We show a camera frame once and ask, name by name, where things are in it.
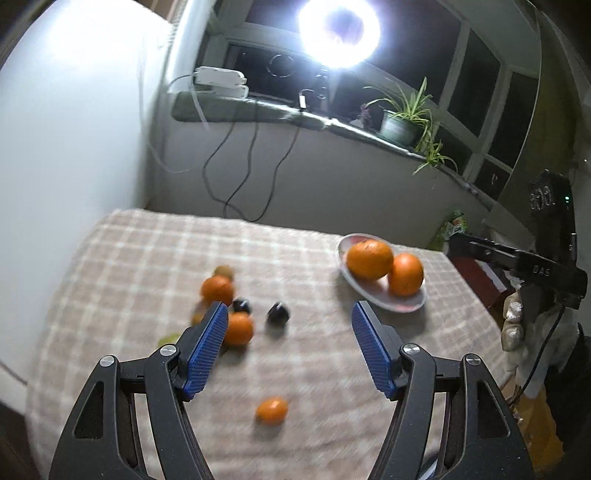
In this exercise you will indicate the white floral plate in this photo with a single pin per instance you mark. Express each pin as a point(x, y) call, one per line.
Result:
point(369, 293)

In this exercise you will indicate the dark plum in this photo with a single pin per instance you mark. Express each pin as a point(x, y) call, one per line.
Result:
point(241, 305)
point(278, 315)

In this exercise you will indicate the grey-green windowsill cover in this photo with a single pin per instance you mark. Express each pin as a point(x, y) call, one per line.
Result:
point(277, 113)

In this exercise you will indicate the person's right hand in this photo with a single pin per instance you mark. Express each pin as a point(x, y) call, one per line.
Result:
point(513, 332)

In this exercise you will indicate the white power adapter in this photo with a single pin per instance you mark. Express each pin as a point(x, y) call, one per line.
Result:
point(219, 75)

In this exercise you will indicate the green fruit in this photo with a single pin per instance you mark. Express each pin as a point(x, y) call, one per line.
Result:
point(167, 341)

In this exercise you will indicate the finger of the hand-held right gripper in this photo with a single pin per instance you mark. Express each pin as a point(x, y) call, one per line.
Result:
point(480, 251)

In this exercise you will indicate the medium orange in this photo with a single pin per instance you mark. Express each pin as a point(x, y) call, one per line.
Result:
point(406, 275)

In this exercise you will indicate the brown kiwi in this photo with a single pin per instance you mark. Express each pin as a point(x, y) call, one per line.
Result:
point(224, 271)

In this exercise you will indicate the checked beige tablecloth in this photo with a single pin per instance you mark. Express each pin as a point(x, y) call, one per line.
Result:
point(138, 258)

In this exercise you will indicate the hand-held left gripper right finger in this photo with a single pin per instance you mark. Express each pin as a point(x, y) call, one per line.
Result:
point(369, 344)

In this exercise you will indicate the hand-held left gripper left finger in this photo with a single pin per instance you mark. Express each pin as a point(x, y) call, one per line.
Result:
point(208, 341)

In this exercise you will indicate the spider plant in grey pot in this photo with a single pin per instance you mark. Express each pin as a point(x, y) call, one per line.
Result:
point(400, 127)

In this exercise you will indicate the small purple plant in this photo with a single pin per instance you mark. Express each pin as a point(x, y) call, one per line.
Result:
point(367, 115)

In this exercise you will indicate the white window frame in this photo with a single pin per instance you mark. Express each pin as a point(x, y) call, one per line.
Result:
point(466, 60)

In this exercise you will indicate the small orange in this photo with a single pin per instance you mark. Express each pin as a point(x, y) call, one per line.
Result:
point(272, 410)
point(216, 290)
point(239, 329)

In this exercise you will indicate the colourful snack packet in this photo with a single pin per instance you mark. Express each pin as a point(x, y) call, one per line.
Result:
point(455, 226)

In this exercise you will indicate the large orange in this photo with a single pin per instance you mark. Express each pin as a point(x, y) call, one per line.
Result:
point(369, 260)

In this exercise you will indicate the red box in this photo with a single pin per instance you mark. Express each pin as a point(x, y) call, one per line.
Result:
point(475, 274)

